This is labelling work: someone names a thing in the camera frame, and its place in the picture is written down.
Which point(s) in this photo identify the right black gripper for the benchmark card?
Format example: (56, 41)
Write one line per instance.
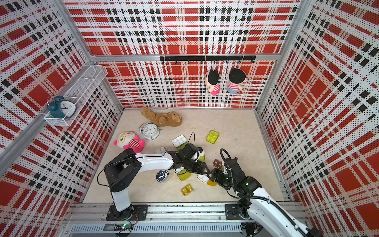
(218, 178)

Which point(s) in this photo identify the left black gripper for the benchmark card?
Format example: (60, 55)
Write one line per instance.
(200, 170)

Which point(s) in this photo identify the yellow pillbox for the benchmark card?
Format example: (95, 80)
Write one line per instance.
(206, 180)

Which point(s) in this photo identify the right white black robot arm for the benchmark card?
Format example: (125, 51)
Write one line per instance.
(257, 204)

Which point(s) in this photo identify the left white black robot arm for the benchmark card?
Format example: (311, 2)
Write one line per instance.
(121, 171)

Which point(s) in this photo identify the small brown pill case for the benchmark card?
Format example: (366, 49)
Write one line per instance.
(218, 164)

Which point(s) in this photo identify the round dark blue tin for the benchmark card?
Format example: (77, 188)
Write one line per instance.
(162, 176)

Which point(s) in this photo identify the brown plush bear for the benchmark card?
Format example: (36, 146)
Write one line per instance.
(162, 119)

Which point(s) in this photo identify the silver alarm clock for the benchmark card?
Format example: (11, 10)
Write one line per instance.
(149, 131)

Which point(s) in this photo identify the pink white plush toy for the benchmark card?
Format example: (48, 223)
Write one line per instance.
(130, 140)

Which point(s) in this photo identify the doll with pink striped shirt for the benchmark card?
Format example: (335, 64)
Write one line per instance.
(212, 81)

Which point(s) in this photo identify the green circuit board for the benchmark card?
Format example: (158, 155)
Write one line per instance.
(117, 227)

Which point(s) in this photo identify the doll with black hat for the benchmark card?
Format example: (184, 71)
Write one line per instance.
(236, 78)

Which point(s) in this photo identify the teal alarm clock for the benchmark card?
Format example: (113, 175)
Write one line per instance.
(61, 108)

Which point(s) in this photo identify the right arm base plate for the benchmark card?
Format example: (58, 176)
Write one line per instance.
(234, 211)

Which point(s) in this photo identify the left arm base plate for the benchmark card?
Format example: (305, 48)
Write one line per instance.
(139, 211)

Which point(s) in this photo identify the black hook rail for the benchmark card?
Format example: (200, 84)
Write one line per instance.
(176, 59)

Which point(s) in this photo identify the aluminium rail front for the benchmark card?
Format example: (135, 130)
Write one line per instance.
(156, 212)

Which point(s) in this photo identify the white wire shelf basket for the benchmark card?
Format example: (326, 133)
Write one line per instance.
(79, 93)

